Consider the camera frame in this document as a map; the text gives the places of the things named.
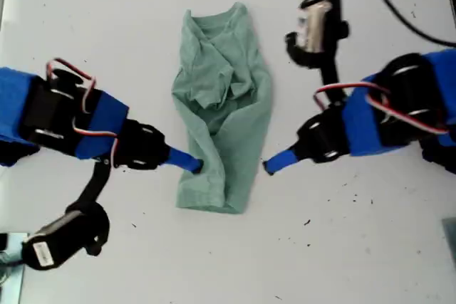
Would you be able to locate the arm red white wire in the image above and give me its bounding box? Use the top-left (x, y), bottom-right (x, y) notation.
top-left (45, 57), bottom-right (120, 169)
top-left (313, 82), bottom-right (450, 134)

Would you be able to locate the mint green t-shirt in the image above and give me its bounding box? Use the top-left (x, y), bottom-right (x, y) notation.
top-left (170, 1), bottom-right (274, 215)

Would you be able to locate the black camera cable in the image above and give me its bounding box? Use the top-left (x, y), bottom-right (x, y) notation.
top-left (326, 0), bottom-right (456, 48)

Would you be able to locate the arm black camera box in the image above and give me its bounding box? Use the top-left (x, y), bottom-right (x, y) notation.
top-left (21, 201), bottom-right (111, 272)
top-left (284, 0), bottom-right (352, 70)

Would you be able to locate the shiny steel plate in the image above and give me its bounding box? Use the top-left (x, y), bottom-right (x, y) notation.
top-left (0, 231), bottom-right (29, 304)

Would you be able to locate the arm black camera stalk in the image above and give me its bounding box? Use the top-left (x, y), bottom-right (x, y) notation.
top-left (76, 159), bottom-right (111, 212)
top-left (320, 54), bottom-right (346, 105)

